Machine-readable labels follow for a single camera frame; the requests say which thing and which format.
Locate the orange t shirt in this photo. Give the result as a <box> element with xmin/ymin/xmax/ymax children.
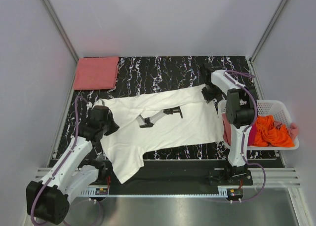
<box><xmin>253</xmin><ymin>115</ymin><xmax>295</xmax><ymax>148</ymax></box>

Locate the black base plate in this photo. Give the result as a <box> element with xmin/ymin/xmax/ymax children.
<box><xmin>108</xmin><ymin>159</ymin><xmax>253</xmax><ymax>197</ymax></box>

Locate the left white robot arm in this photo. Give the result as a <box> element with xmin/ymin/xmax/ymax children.
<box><xmin>26</xmin><ymin>106</ymin><xmax>119</xmax><ymax>225</ymax></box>

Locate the white t shirt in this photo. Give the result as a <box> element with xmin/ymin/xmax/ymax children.
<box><xmin>101</xmin><ymin>85</ymin><xmax>224</xmax><ymax>184</ymax></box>

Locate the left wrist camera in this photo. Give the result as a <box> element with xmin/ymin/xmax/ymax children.
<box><xmin>92</xmin><ymin>99</ymin><xmax>105</xmax><ymax>108</ymax></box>

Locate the magenta t shirt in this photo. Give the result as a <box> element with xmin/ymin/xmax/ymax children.
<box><xmin>247</xmin><ymin>124</ymin><xmax>257</xmax><ymax>146</ymax></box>

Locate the pink t shirt in basket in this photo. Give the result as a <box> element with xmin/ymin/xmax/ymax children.
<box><xmin>222</xmin><ymin>113</ymin><xmax>232</xmax><ymax>146</ymax></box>

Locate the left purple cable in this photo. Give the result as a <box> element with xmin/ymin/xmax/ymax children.
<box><xmin>29</xmin><ymin>95</ymin><xmax>104</xmax><ymax>226</ymax></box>

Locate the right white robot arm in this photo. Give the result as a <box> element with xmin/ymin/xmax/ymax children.
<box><xmin>200</xmin><ymin>63</ymin><xmax>257</xmax><ymax>185</ymax></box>

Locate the folded pink t shirt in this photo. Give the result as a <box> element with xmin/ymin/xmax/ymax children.
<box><xmin>73</xmin><ymin>56</ymin><xmax>119</xmax><ymax>90</ymax></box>

